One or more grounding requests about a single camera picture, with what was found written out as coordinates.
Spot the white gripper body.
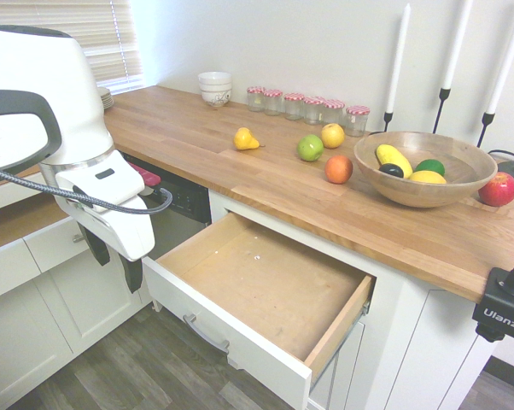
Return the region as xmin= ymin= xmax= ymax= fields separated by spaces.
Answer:
xmin=54 ymin=152 xmax=156 ymax=263

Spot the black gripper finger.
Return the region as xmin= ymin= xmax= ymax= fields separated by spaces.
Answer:
xmin=80 ymin=223 xmax=112 ymax=267
xmin=120 ymin=255 xmax=145 ymax=296

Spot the white wooden drawer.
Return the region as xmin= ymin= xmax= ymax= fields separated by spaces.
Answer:
xmin=143 ymin=212 xmax=377 ymax=410

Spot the stack of beige plates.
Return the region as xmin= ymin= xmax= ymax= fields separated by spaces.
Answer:
xmin=96 ymin=86 xmax=114 ymax=110

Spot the white cabinet unit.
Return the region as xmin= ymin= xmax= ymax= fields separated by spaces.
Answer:
xmin=0 ymin=170 xmax=155 ymax=410

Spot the white patterned ceramic bowl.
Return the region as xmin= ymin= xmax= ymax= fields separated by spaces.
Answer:
xmin=199 ymin=87 xmax=232 ymax=108

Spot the yellow pear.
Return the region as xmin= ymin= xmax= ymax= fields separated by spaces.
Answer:
xmin=233 ymin=126 xmax=261 ymax=151

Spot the beige window blind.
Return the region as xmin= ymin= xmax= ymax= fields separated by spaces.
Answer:
xmin=0 ymin=0 xmax=145 ymax=93

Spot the plain white ceramic bowl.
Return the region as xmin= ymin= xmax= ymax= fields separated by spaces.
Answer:
xmin=197 ymin=71 xmax=233 ymax=93

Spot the glass jar red checkered lid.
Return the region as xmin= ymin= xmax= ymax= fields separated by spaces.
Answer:
xmin=302 ymin=97 xmax=325 ymax=126
xmin=345 ymin=105 xmax=371 ymax=138
xmin=283 ymin=92 xmax=306 ymax=121
xmin=323 ymin=99 xmax=346 ymax=127
xmin=263 ymin=89 xmax=284 ymax=116
xmin=246 ymin=86 xmax=266 ymax=113

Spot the green apple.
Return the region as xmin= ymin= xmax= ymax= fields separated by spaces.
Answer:
xmin=296 ymin=134 xmax=325 ymax=162

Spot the yellow apple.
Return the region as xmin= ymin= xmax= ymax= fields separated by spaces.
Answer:
xmin=320 ymin=122 xmax=346 ymax=149

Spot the orange fruit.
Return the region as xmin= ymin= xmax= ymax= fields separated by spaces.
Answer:
xmin=324 ymin=155 xmax=354 ymax=185

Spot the black avocado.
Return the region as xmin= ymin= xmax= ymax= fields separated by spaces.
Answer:
xmin=378 ymin=163 xmax=406 ymax=179

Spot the yellow banana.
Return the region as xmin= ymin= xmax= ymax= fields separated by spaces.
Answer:
xmin=375 ymin=143 xmax=414 ymax=179

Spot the white cabinet with wooden countertop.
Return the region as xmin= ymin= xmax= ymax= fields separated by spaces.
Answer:
xmin=207 ymin=187 xmax=497 ymax=410

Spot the wooden fruit bowl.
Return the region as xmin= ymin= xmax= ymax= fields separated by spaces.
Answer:
xmin=353 ymin=131 xmax=499 ymax=209

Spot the yellow lemon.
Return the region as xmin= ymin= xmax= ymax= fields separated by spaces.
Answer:
xmin=408 ymin=169 xmax=447 ymax=185

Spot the white taper candle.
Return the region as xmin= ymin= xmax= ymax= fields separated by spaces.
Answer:
xmin=386 ymin=3 xmax=412 ymax=114
xmin=442 ymin=0 xmax=474 ymax=91
xmin=486 ymin=0 xmax=514 ymax=115

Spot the green lime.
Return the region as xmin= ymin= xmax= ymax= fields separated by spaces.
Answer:
xmin=413 ymin=158 xmax=447 ymax=177

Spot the tall black candle holder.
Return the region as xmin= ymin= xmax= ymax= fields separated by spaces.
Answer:
xmin=431 ymin=87 xmax=453 ymax=134

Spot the black Ulanzi clamp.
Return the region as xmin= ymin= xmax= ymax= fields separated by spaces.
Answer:
xmin=471 ymin=266 xmax=514 ymax=343

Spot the red apple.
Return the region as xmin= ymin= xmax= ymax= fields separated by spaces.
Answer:
xmin=478 ymin=171 xmax=514 ymax=208

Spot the medium black candle holder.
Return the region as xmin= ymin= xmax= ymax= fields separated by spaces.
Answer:
xmin=476 ymin=111 xmax=497 ymax=149

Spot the red wrist camera mount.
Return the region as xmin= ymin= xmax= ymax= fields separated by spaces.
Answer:
xmin=126 ymin=155 xmax=162 ymax=189

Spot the silver drawer handle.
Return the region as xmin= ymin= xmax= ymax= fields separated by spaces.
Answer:
xmin=182 ymin=313 xmax=231 ymax=355

